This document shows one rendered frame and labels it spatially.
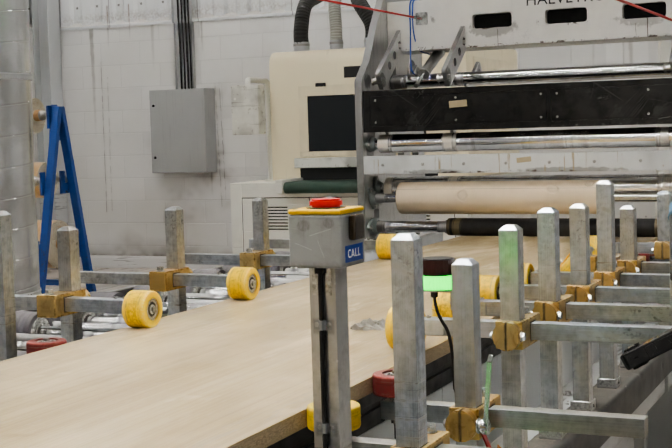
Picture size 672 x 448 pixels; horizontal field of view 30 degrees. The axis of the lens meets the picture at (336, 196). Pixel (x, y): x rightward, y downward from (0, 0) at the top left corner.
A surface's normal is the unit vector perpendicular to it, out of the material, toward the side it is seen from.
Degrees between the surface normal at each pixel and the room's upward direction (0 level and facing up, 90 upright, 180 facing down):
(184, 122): 90
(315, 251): 90
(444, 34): 90
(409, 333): 90
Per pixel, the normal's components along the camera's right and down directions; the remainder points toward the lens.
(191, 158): -0.39, 0.06
